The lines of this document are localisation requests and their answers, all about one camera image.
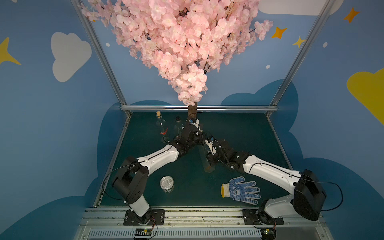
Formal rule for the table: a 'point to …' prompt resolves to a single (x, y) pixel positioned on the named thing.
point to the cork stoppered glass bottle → (161, 126)
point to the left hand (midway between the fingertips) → (206, 132)
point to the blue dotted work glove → (241, 191)
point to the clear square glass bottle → (203, 152)
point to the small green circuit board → (143, 232)
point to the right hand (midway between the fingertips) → (210, 153)
